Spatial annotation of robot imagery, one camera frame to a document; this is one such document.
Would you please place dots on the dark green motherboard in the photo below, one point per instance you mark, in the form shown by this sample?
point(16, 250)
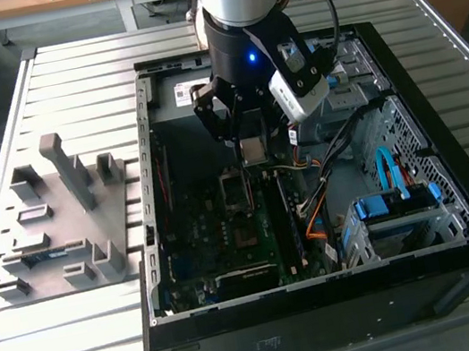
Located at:
point(208, 234)

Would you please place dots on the black graphics card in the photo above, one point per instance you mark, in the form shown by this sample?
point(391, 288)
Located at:
point(246, 280)

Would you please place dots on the RAM stick blue label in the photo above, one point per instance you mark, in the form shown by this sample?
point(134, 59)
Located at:
point(44, 256)

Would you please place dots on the grey parts rack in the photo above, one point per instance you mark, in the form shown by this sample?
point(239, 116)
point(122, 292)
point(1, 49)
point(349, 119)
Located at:
point(105, 216)

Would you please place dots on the CPU socket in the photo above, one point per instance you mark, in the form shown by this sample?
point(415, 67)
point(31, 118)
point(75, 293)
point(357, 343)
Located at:
point(245, 236)

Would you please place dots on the metal locking lever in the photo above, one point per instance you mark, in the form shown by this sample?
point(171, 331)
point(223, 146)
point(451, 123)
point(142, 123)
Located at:
point(248, 191)

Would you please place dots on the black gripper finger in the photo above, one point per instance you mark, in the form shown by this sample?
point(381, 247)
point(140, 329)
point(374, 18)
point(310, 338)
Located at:
point(271, 114)
point(212, 111)

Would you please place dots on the black RAM slot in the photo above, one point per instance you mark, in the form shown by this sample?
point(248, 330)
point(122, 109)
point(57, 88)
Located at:
point(291, 220)

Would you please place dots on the grey power supply unit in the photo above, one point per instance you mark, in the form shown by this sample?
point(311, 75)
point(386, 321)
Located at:
point(172, 104)

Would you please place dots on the silver CPU green edge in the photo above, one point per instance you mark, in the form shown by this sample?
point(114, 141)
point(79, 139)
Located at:
point(254, 151)

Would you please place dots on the grey metal disk bay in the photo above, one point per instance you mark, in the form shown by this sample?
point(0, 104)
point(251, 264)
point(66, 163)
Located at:
point(406, 221)
point(356, 95)

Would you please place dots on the blue disk carrier with disk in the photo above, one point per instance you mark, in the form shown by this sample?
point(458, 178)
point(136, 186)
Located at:
point(374, 206)

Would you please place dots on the black PC case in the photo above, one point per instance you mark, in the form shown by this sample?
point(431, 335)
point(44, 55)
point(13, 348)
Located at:
point(334, 326)

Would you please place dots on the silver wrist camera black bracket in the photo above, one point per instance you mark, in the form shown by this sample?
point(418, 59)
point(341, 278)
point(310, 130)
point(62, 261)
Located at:
point(294, 99)

